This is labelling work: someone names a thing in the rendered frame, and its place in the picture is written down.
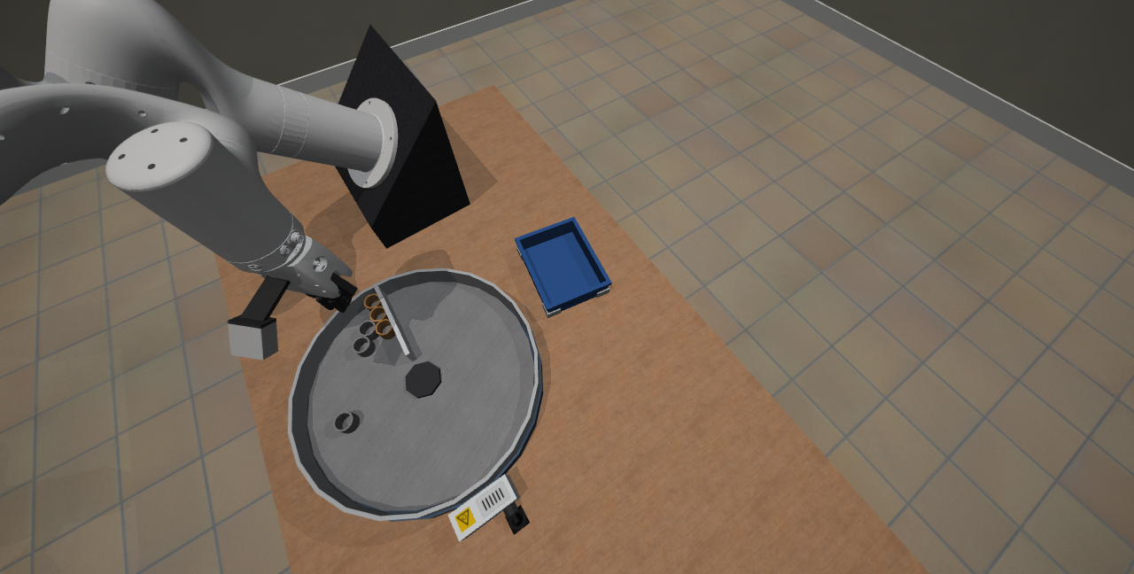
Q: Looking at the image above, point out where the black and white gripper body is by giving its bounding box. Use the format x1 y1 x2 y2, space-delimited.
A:
254 233 353 299

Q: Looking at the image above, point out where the bronze bushing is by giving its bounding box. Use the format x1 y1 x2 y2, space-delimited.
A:
375 319 396 339
363 293 383 311
369 306 389 324

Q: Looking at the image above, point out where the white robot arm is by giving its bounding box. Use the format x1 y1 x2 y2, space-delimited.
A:
0 0 398 361

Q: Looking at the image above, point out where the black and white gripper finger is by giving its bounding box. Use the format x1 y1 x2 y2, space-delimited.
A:
305 293 335 310
325 273 358 313

